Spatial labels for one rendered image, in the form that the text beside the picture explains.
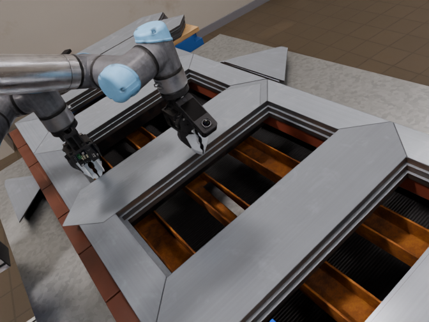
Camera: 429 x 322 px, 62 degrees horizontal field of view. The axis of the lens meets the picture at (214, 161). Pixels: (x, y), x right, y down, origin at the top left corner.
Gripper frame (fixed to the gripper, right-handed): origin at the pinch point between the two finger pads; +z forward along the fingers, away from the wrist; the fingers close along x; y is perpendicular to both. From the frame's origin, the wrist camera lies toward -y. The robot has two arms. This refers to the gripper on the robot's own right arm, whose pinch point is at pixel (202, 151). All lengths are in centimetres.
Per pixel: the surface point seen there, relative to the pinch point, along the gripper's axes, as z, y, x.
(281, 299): 5.9, -41.6, 14.2
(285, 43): 87, 154, -180
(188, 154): 2.6, 5.9, 2.1
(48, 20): 11, 271, -30
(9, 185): 17, 75, 52
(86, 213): 2.7, 11.6, 33.6
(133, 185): 2.7, 9.1, 19.4
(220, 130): 2.5, 5.9, -10.5
